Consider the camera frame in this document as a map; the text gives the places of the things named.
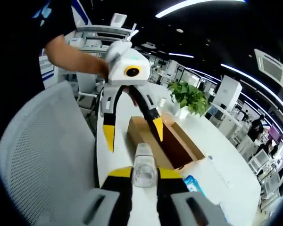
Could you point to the short ceiling light strip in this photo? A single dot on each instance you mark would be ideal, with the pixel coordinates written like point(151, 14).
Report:
point(181, 55)

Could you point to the person's black shirt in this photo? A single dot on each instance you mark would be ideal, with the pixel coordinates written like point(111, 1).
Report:
point(21, 47)

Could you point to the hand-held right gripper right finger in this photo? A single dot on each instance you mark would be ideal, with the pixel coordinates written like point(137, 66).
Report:
point(179, 207)

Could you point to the brown cardboard shoe box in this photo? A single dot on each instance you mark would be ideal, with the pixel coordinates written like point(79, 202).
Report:
point(184, 148)

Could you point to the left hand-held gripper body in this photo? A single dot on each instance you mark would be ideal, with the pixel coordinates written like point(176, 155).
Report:
point(119, 70)

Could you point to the long curved ceiling light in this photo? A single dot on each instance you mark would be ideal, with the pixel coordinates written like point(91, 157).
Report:
point(254, 81)

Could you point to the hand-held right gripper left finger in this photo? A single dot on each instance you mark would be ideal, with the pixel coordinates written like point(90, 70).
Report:
point(106, 207)

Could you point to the blue soft wipes packet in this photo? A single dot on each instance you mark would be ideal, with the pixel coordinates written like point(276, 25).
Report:
point(193, 186)

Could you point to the purple wall screen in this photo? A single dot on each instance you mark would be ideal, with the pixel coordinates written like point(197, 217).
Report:
point(273, 133)

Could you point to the ceiling air conditioner unit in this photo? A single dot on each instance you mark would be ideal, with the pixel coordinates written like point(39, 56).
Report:
point(272, 67)

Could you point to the potted green plant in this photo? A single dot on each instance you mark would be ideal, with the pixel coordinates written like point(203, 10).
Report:
point(191, 96)

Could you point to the white square pillar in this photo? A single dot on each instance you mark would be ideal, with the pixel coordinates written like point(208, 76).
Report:
point(227, 91)

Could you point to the white mesh office chair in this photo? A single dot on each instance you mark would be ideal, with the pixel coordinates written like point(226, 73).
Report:
point(42, 153)

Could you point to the straight ceiling light strip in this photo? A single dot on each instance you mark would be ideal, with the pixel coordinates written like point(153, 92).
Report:
point(191, 5)

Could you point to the white storage shelf rack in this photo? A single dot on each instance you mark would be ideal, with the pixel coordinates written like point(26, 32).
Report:
point(94, 35)

